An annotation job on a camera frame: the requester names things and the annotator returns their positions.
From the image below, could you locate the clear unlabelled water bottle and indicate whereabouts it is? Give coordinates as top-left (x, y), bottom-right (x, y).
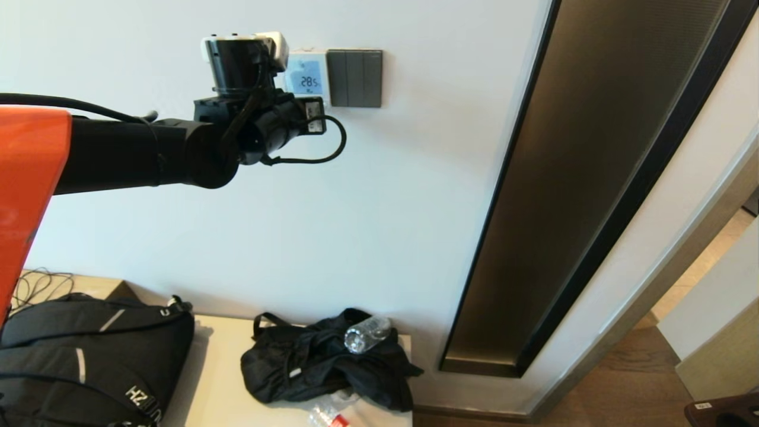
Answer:
top-left (344, 316), bottom-right (392, 355)

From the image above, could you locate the thin black cable bundle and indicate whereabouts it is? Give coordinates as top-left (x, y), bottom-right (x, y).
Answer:
top-left (11, 268), bottom-right (76, 316)

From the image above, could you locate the bronze glass panel black frame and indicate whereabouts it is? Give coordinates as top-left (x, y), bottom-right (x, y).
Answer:
top-left (439, 0), bottom-right (759, 380)

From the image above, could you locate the white wall thermostat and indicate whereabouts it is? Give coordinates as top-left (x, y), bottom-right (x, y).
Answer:
top-left (279, 50), bottom-right (330, 103)

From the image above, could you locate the brown table with cup hole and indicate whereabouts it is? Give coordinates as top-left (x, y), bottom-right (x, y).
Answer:
top-left (684, 393), bottom-right (759, 427)

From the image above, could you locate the clear plastic wrapper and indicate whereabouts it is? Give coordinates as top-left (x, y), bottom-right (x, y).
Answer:
top-left (329, 388), bottom-right (362, 416)

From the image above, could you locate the black looped wrist cable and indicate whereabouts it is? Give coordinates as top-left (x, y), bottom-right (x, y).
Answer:
top-left (261, 114), bottom-right (347, 165)

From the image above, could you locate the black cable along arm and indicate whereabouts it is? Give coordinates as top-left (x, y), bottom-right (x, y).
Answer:
top-left (0, 92), bottom-right (160, 122)

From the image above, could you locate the grey door frame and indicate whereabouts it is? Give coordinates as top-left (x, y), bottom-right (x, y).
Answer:
top-left (522, 128), bottom-right (759, 419)

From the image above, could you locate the light wooden desk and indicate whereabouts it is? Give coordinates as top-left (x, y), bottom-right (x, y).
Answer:
top-left (21, 268), bottom-right (140, 315)

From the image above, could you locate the red labelled water bottle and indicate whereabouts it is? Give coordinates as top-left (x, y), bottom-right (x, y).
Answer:
top-left (307, 404), bottom-right (352, 427)

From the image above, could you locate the white door leaf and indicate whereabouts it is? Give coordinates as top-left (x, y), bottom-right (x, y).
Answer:
top-left (657, 216), bottom-right (759, 404)

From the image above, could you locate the black cloth bag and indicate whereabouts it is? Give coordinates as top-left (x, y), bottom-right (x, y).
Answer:
top-left (240, 307), bottom-right (425, 413)

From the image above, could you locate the black backpack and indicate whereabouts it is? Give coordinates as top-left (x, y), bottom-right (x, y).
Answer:
top-left (0, 294), bottom-right (196, 427)

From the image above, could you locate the grey wall switch plate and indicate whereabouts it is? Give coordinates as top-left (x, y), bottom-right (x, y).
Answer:
top-left (326, 50), bottom-right (384, 109)

